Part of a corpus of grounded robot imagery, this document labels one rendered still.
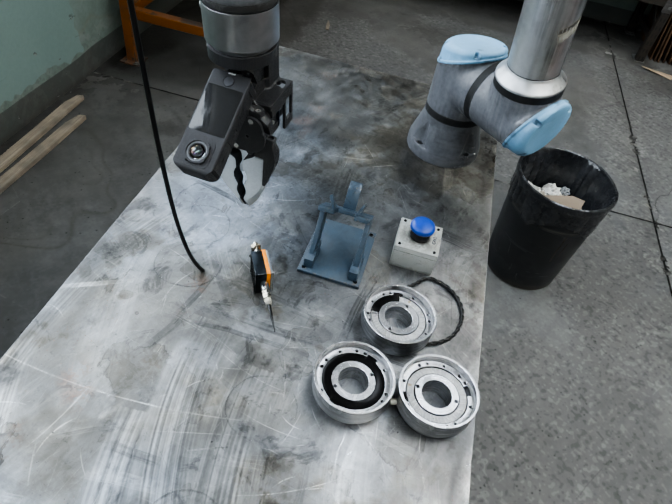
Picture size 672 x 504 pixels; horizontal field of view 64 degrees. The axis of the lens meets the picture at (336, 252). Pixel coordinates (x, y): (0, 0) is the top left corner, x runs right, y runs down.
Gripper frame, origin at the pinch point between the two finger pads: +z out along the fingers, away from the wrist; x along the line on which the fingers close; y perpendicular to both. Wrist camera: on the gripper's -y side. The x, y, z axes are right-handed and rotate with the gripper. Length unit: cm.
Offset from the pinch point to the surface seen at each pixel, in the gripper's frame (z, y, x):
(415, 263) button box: 17.6, 14.4, -22.0
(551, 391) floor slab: 105, 59, -71
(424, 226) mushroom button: 12.1, 17.4, -21.7
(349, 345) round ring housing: 14.7, -6.0, -17.5
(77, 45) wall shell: 79, 137, 156
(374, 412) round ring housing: 14.4, -14.0, -23.5
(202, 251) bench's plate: 17.0, 2.9, 9.7
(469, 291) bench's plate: 19.9, 14.2, -31.5
